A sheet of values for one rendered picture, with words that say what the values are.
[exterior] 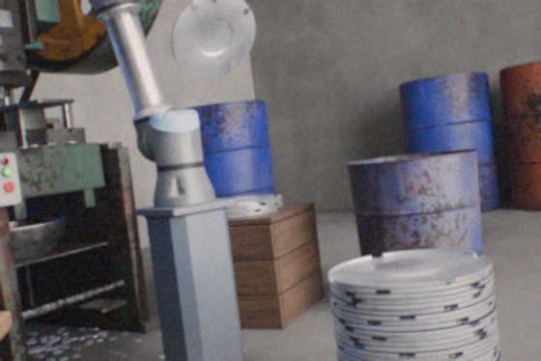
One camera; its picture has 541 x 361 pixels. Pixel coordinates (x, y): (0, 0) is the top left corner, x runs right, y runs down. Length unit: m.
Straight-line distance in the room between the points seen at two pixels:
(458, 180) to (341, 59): 3.21
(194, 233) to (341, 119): 3.66
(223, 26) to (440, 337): 1.31
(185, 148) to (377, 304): 0.65
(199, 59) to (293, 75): 3.22
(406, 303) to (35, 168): 1.26
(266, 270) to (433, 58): 3.10
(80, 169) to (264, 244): 0.63
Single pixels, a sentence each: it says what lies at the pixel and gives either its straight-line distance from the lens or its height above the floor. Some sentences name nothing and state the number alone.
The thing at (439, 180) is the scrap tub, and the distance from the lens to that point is 1.90.
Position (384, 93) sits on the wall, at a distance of 4.88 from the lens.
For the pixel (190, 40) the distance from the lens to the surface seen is 2.01.
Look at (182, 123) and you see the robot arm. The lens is 1.48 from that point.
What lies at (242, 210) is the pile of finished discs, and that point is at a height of 0.37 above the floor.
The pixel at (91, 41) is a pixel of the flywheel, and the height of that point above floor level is 1.01.
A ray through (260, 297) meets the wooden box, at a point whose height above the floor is 0.10.
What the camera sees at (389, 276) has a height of 0.32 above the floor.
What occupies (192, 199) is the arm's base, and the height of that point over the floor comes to 0.46.
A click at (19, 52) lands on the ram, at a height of 0.95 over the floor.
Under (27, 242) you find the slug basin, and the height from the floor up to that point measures 0.36.
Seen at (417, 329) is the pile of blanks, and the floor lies 0.25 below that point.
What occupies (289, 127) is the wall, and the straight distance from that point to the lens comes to 5.25.
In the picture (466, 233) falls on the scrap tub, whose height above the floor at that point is 0.24.
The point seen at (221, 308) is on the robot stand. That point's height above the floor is 0.19.
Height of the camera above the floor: 0.56
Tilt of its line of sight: 3 degrees down
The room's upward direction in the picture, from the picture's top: 7 degrees counter-clockwise
